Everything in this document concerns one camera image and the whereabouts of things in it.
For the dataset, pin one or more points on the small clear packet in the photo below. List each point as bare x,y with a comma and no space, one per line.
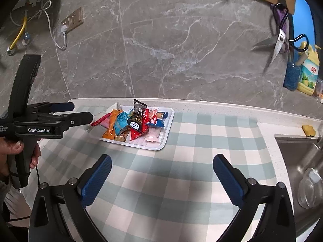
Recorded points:
318,88

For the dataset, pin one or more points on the light blue snack packet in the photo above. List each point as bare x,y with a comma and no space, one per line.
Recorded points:
123,122

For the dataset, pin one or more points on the orange snack packet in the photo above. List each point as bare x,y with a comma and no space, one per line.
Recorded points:
112,126

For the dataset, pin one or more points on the metal pipe valve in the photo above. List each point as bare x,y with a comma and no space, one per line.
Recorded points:
26,39

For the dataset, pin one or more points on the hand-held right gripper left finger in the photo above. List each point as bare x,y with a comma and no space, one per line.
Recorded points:
97,181

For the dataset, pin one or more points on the pale pink snack packet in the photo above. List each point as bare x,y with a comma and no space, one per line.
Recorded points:
152,134

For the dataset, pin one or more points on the yellow detergent bottle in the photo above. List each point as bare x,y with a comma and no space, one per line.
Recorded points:
309,73

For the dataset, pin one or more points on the steel sink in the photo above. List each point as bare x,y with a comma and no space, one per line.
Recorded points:
290,161

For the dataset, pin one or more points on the blue cake snack packet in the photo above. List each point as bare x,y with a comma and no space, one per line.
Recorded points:
159,121

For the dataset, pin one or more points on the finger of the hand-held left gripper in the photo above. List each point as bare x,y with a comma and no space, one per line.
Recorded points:
61,107
78,118

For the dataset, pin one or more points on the red and white snack packet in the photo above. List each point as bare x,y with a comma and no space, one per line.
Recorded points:
152,114

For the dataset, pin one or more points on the yellow sponge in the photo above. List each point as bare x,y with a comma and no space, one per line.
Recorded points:
309,130

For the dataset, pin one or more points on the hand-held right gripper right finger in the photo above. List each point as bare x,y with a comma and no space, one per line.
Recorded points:
228,181

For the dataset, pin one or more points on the long black snack packet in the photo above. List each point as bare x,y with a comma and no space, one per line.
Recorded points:
136,118

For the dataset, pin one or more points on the kitchen scissors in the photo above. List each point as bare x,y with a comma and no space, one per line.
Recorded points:
277,45

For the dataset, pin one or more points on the gold wall socket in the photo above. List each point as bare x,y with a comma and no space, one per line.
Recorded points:
74,17

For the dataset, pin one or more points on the white plastic tray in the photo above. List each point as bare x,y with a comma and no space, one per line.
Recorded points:
166,129

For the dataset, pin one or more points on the person's left hand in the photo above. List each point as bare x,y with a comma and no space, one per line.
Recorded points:
12,147

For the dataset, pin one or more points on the clear glass bowl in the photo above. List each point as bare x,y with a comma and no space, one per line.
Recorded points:
309,191

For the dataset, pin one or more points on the small gold brown snack packet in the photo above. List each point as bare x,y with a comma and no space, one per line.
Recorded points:
121,137

